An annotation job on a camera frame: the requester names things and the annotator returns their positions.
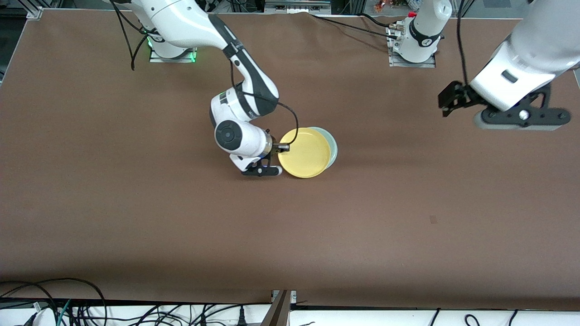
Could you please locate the yellow plate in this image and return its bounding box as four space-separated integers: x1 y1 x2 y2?
278 128 331 178

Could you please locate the pale green plate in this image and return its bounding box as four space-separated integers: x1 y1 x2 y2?
313 127 338 170

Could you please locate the brown table cover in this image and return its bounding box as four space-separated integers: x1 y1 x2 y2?
0 9 580 305

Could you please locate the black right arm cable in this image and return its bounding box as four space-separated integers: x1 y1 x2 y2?
111 0 300 145

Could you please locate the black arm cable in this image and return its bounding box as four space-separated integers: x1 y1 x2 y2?
457 0 469 86
111 0 300 145

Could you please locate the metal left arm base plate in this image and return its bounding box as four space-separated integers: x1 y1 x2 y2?
387 23 436 68

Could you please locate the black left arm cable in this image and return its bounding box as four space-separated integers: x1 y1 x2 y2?
457 0 469 86

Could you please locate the long black table cable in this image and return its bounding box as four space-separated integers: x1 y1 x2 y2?
310 14 399 40

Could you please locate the short black table cable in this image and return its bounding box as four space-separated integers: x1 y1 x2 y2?
360 13 397 28

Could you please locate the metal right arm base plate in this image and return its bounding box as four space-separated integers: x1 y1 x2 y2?
150 45 196 63

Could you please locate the aluminium profile post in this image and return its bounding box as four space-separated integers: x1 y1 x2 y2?
261 290 297 326

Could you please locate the black looping floor cable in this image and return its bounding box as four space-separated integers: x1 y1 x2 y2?
0 278 107 326

